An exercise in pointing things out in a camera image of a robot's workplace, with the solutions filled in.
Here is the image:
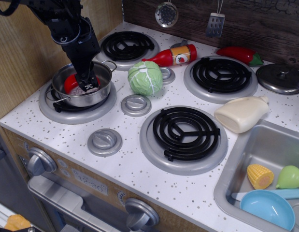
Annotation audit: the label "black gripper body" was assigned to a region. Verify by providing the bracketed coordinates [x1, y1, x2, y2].
[62, 17, 100, 80]

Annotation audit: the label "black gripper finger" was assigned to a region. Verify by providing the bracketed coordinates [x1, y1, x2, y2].
[88, 71, 99, 88]
[75, 74, 88, 91]

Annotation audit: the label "red and white toy sushi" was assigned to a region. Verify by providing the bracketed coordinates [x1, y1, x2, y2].
[64, 74, 99, 96]

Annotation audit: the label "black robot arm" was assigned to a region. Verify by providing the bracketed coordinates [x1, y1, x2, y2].
[0, 0, 100, 92]

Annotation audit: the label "small steel pan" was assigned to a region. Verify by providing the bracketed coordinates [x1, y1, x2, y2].
[45, 60, 117, 107]

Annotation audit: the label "front left black burner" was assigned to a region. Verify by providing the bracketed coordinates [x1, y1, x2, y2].
[39, 82, 117, 125]

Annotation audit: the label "black burner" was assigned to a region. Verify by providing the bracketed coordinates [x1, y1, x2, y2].
[183, 56, 258, 104]
[94, 31, 160, 71]
[39, 82, 117, 125]
[140, 106, 228, 176]

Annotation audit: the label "back left black burner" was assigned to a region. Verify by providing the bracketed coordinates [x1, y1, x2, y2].
[94, 31, 160, 71]

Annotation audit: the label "grey stovetop knob middle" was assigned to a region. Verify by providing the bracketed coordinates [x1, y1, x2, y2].
[121, 94, 152, 117]

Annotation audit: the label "grey stovetop knob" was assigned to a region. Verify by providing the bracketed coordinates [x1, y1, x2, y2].
[160, 67, 175, 86]
[121, 94, 152, 117]
[87, 129, 123, 157]

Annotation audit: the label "green toy cabbage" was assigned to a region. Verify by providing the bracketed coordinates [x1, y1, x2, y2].
[128, 61, 163, 96]

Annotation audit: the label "grey stovetop knob front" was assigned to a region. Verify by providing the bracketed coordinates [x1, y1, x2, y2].
[87, 129, 123, 157]

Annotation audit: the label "grey stovetop knob back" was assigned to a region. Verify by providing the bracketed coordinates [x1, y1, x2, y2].
[160, 67, 175, 86]

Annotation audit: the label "red toy ketchup bottle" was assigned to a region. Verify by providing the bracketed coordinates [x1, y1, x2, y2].
[142, 44, 197, 67]

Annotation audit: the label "left grey oven knob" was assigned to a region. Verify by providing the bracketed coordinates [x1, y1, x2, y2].
[27, 147, 57, 176]

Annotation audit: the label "grey oven knob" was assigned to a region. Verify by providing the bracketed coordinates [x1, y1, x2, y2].
[125, 198, 160, 232]
[27, 147, 57, 176]

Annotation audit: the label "hanging steel skimmer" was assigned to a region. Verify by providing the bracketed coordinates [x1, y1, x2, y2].
[155, 0, 179, 28]

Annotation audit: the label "front right black burner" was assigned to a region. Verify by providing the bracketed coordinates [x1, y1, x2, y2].
[140, 106, 228, 176]

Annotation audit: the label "back right black burner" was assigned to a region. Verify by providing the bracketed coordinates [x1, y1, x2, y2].
[183, 56, 258, 104]

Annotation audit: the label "hanging steel spatula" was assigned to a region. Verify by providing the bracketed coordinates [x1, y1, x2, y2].
[205, 0, 225, 38]

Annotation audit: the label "right grey oven knob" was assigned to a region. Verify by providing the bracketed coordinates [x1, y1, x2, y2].
[125, 198, 160, 232]

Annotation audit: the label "cream toy mayonnaise bottle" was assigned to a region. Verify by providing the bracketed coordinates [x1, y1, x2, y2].
[214, 96, 269, 133]

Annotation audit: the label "red toy chili pepper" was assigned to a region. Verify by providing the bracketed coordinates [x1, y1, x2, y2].
[216, 46, 264, 66]

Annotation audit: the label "orange object bottom left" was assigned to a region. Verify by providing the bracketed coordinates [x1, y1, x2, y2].
[4, 214, 31, 232]

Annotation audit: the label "steel pot lid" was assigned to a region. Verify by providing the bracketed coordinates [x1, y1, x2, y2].
[256, 64, 299, 95]

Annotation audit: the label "yellow toy corn piece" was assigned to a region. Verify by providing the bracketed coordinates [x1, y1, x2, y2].
[246, 164, 274, 189]

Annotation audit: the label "steel toy sink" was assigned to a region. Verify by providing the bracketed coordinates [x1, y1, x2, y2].
[214, 120, 299, 232]

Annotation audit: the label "light blue toy ladle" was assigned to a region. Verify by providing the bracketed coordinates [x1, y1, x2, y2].
[231, 188, 299, 231]

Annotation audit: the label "green toy pear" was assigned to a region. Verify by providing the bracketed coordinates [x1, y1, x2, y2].
[276, 165, 299, 189]

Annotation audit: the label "grey oven door handle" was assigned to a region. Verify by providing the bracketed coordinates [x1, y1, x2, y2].
[28, 176, 129, 232]

